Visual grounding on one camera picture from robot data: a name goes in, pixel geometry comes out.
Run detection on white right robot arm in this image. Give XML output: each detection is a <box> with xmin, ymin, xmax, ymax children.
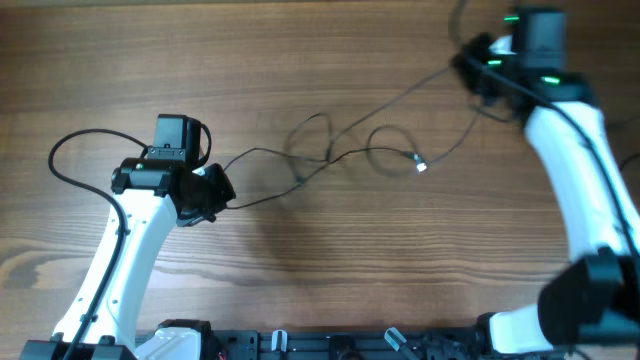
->
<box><xmin>448</xmin><ymin>2</ymin><xmax>639</xmax><ymax>358</ymax></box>

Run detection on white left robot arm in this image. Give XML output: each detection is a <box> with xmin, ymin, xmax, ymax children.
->
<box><xmin>20</xmin><ymin>114</ymin><xmax>235</xmax><ymax>359</ymax></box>

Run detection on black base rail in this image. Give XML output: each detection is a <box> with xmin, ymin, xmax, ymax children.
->
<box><xmin>134</xmin><ymin>327</ymin><xmax>484</xmax><ymax>360</ymax></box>

